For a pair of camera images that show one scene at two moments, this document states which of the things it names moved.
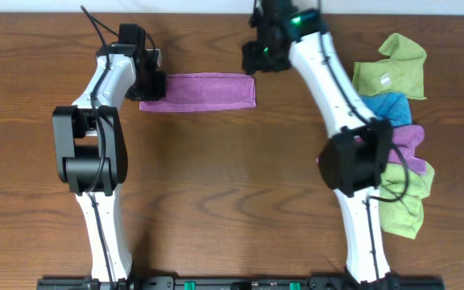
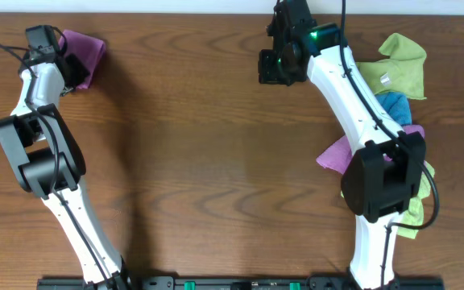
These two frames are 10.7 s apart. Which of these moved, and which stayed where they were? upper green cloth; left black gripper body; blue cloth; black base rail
Moved: left black gripper body
Stayed: blue cloth; black base rail; upper green cloth
